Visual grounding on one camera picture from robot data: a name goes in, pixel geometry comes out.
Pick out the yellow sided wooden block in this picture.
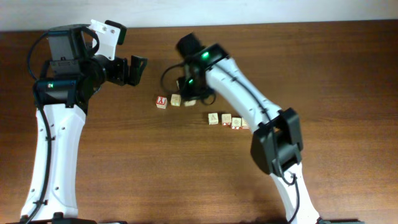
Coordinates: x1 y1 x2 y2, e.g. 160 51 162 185
208 113 219 125

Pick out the red X wooden block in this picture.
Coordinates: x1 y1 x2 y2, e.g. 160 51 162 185
221 114 232 126

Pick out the red bottom wooden block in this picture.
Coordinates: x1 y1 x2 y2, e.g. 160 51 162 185
231 118 242 129

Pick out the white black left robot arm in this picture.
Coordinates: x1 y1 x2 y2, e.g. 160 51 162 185
20 20 147 223

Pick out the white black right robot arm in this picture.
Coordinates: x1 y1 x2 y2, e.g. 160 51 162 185
176 34 322 224

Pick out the yellow bottom wooden block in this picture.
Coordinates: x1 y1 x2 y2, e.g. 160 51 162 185
170 94 182 106

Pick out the red Y wooden block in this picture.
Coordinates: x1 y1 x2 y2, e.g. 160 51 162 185
155 96 168 109

